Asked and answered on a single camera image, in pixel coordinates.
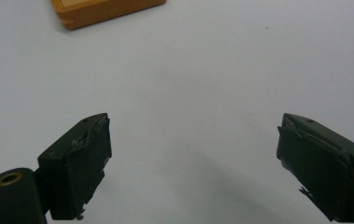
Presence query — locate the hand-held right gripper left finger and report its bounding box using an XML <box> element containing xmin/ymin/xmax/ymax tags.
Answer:
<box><xmin>36</xmin><ymin>112</ymin><xmax>113</xmax><ymax>221</ymax></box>

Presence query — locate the orange wooden box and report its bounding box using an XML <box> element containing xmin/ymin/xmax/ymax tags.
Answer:
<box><xmin>50</xmin><ymin>0</ymin><xmax>167</xmax><ymax>31</ymax></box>

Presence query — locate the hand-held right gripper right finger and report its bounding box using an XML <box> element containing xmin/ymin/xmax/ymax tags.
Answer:
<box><xmin>276</xmin><ymin>112</ymin><xmax>354</xmax><ymax>224</ymax></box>

